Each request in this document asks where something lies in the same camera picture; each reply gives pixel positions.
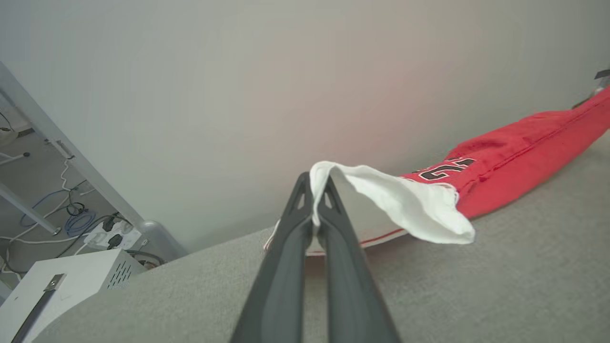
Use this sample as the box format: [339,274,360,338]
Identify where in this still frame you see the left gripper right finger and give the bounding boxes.
[316,176,402,343]

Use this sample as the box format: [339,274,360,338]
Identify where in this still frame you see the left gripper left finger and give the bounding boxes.
[230,171,315,343]

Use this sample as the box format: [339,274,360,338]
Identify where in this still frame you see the red and white jersey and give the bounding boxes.
[264,86,610,257]

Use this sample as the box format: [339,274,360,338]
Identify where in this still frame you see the grey fabric sofa seat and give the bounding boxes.
[33,133,610,343]

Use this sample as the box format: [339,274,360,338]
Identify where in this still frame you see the white power strip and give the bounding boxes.
[83,217,142,251]

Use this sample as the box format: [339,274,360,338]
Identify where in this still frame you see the white vented metal box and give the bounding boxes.
[0,248,146,343]

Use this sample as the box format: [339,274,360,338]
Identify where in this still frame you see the thin grey table leg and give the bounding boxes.
[0,181,62,237]

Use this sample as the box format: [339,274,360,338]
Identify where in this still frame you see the blue coiled cable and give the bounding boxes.
[19,190,97,238]

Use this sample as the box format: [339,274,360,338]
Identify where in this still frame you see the grey metal frame leg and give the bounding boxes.
[0,62,189,261]

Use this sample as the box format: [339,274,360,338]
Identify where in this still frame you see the blue and white cables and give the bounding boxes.
[0,160,92,247]

